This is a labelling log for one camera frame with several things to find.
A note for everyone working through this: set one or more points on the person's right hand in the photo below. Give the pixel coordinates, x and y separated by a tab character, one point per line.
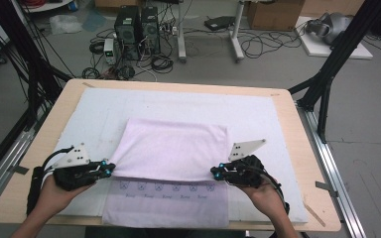
268	198

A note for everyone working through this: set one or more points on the wooden table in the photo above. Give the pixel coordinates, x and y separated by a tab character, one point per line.
302	148

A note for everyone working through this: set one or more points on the white round table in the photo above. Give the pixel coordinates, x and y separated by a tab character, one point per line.
53	6

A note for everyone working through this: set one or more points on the person's left hand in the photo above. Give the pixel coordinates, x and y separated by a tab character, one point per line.
54	200

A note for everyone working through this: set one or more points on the black metal frame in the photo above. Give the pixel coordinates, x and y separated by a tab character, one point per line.
34	66
324	76

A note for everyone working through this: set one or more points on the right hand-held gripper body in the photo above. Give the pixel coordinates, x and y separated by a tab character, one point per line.
246	172

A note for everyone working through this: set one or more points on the grey helmet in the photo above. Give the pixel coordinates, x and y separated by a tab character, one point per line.
330	28

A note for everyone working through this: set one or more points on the white foam mat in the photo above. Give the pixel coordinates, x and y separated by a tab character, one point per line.
244	115

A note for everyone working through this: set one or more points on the white desk leg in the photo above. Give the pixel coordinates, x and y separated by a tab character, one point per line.
236	39
181	39

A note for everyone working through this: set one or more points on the flat black box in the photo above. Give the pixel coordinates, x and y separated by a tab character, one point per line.
220	23

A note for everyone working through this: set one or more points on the aluminium rail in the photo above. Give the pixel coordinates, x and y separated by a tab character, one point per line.
13	153
325	162

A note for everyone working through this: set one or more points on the person's dark clothing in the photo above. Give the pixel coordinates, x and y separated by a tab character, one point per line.
162	234

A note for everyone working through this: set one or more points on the white power supply box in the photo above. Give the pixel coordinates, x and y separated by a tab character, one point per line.
109	51

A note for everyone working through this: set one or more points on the grey tape strip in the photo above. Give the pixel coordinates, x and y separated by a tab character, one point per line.
325	188
20	170

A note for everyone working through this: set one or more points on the pink butterfly print towel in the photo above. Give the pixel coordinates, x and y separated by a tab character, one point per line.
172	148

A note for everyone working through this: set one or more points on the clear plastic bag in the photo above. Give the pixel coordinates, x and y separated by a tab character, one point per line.
65	24

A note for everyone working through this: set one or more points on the white floor board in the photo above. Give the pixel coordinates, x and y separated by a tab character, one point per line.
317	49

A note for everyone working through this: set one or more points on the black computer tower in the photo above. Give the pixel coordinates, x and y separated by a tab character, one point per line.
150	31
127	33

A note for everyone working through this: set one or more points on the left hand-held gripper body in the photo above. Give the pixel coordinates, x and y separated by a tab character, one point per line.
74	158

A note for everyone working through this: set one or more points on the brown cardboard box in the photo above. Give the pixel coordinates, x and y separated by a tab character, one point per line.
274	15

